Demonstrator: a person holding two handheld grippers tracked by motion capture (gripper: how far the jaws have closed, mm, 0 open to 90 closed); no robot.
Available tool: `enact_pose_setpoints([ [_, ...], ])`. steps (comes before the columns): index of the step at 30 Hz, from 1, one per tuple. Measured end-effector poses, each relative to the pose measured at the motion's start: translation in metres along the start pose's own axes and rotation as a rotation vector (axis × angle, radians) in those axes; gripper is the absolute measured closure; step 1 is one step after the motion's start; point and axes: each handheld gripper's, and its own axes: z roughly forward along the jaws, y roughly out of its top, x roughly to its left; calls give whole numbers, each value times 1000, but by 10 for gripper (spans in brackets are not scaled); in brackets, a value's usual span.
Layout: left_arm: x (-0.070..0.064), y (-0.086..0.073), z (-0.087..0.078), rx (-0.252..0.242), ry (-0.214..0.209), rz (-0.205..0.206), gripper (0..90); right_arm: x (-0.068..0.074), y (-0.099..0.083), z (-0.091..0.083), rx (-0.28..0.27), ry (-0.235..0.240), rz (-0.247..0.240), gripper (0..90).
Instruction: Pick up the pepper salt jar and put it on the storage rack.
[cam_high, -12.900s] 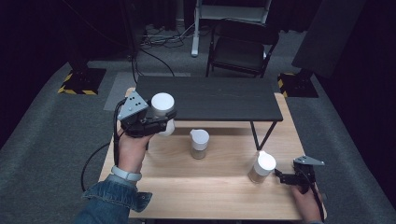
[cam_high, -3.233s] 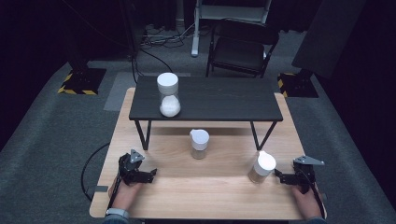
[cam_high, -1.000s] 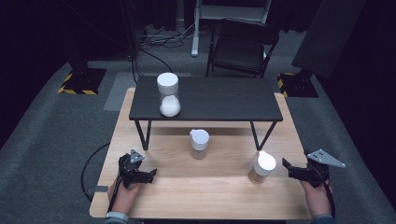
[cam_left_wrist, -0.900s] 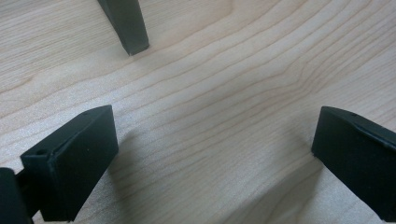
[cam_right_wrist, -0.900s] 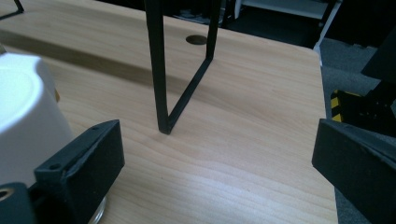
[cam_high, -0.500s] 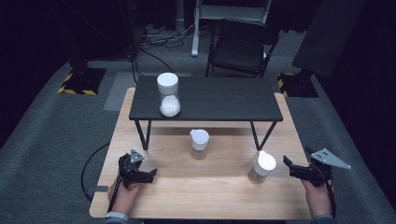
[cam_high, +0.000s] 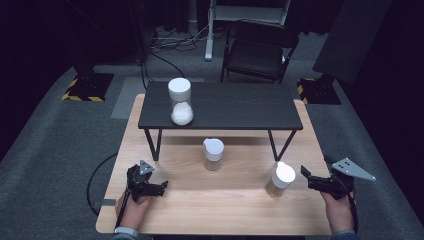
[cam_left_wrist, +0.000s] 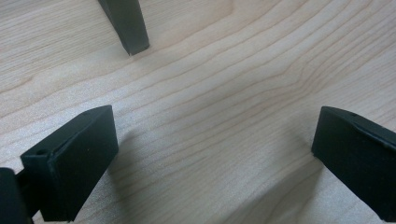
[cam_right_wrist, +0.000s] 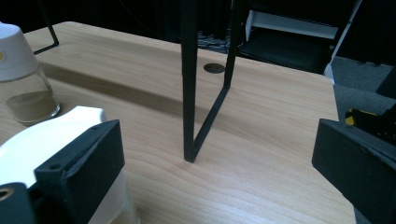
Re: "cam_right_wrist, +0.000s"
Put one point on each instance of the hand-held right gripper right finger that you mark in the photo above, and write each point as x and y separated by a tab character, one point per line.
358	168

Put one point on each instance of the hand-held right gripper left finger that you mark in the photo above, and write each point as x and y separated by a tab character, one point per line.
84	168

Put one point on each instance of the spice jar with brown powder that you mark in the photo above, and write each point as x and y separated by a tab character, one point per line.
46	141

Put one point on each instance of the black yellow striped stand base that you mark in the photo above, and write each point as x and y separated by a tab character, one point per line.
370	123

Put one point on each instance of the spice jar with tan powder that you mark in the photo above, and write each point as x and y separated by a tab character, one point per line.
21	62

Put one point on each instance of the black low shelf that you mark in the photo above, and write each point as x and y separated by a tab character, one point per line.
189	93

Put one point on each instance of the dark round table grommet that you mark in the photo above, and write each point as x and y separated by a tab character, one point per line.
214	68

